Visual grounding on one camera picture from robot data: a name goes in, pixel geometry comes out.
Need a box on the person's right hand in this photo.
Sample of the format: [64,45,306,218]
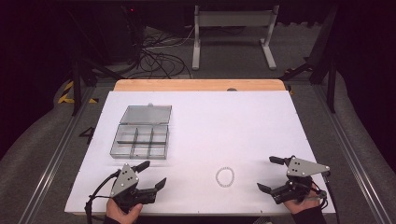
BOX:
[282,188,322,216]

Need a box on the black tripod stand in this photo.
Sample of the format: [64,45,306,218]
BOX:
[68,8,125,118]

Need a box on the white metal desk frame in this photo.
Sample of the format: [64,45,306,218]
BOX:
[191,4,280,71]

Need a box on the metal floor rail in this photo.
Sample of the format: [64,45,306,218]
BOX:
[18,87,95,224]
[312,83,394,224]

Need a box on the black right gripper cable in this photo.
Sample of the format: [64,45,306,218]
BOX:
[321,172,342,224]

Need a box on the white board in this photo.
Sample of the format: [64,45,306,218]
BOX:
[64,90,336,217]

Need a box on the wooden table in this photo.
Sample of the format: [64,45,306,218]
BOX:
[113,78,287,92]

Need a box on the person's left hand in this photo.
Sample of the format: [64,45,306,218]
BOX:
[105,197,144,224]

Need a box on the bundle of black floor cables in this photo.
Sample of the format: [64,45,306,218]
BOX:
[124,26,194,79]

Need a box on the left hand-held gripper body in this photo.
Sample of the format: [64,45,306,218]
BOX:
[110,161,158,215]

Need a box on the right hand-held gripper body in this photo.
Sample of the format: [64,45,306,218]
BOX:
[270,156,332,205]

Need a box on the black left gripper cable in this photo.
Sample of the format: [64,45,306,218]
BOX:
[84,169,122,224]

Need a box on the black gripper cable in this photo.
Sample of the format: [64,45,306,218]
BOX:
[321,172,342,224]
[84,169,122,224]

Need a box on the black metal stand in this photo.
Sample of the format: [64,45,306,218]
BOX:
[279,5,340,114]

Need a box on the clear plastic compartment box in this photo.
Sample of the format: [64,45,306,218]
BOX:
[109,104,173,161]

